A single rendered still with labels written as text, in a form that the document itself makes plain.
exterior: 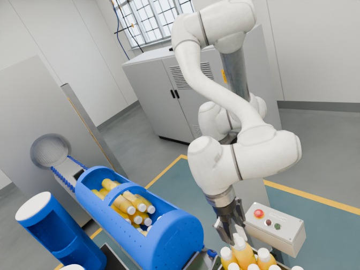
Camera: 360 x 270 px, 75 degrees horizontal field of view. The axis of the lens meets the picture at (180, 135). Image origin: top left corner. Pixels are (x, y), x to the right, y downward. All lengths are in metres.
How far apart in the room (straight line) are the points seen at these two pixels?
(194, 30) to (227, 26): 0.12
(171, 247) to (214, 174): 0.47
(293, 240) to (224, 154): 0.46
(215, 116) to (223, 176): 0.76
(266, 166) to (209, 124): 0.79
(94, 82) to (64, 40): 1.05
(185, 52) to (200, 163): 0.43
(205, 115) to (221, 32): 0.55
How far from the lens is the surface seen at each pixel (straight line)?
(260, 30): 2.64
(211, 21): 0.93
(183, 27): 0.96
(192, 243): 1.08
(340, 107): 3.62
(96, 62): 6.20
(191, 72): 0.82
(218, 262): 1.16
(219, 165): 0.61
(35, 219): 2.11
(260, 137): 0.62
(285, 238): 0.96
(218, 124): 1.37
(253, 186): 1.69
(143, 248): 0.99
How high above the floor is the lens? 1.90
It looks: 27 degrees down
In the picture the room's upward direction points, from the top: 24 degrees counter-clockwise
